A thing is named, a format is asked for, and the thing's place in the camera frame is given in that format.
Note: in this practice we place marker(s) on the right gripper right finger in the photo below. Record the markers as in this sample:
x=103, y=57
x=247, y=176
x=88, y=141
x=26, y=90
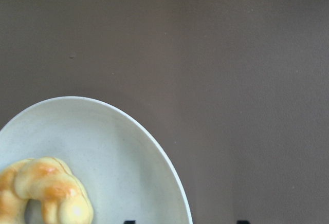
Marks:
x=242, y=222

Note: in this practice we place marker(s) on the braided glazed donut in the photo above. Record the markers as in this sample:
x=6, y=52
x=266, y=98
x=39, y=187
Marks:
x=50, y=181

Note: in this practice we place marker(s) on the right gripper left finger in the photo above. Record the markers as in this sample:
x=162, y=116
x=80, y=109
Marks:
x=129, y=222

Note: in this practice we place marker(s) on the white round plate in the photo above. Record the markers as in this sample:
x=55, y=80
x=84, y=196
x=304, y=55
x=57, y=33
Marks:
x=125, y=171

